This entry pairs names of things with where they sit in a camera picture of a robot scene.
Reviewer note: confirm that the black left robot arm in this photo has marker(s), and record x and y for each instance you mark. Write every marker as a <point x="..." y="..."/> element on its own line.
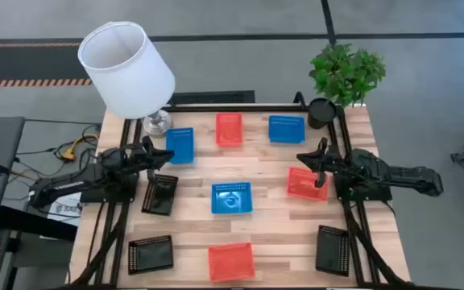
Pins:
<point x="75" y="181"/>

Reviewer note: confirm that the white shade silver table lamp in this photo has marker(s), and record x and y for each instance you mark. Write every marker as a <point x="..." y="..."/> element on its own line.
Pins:
<point x="127" y="72"/>

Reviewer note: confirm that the blue plastic basket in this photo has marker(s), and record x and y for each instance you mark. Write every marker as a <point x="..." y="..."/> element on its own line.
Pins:
<point x="286" y="129"/>
<point x="179" y="147"/>
<point x="232" y="198"/>

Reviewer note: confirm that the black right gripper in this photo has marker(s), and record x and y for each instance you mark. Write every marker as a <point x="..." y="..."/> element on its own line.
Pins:
<point x="328" y="165"/>

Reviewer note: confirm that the black metal table frame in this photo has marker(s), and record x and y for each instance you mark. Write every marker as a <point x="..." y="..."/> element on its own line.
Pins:
<point x="256" y="108"/>

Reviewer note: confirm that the white printed paper sign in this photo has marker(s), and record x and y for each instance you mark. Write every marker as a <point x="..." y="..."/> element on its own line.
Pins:
<point x="65" y="209"/>

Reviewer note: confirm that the green potted plant black pot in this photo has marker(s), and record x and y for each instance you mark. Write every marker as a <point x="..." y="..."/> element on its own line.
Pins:
<point x="345" y="72"/>

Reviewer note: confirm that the red plastic basket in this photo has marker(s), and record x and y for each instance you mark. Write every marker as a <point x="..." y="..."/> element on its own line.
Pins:
<point x="229" y="129"/>
<point x="231" y="262"/>
<point x="300" y="185"/>

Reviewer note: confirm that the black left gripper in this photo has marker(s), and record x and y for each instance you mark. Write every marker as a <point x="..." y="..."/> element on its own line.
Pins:
<point x="146" y="158"/>

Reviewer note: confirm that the black rectangular mat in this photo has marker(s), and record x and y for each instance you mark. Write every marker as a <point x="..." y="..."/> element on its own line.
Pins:
<point x="212" y="97"/>

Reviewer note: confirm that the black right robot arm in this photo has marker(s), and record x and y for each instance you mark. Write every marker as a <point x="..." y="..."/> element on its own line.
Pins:
<point x="377" y="173"/>

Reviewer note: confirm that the black plastic basket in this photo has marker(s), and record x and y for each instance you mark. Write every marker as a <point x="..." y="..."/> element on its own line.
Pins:
<point x="161" y="198"/>
<point x="332" y="250"/>
<point x="150" y="254"/>

